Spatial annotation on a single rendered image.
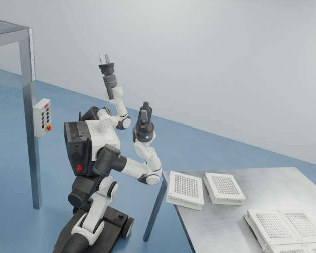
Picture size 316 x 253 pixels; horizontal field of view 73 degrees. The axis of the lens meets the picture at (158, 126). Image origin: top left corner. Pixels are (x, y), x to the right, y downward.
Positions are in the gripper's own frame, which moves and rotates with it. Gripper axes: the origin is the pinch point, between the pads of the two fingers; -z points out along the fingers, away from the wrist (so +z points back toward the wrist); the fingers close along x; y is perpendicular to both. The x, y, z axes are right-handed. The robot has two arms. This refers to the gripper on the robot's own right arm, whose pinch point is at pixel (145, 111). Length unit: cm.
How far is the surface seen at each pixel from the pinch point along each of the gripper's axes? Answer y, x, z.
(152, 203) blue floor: 7, 23, 186
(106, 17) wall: -118, 305, 114
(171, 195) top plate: 20, -8, 70
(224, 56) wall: 95, 272, 140
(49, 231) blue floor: -83, -28, 153
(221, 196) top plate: 56, 0, 78
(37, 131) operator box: -88, 27, 71
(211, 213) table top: 49, -13, 80
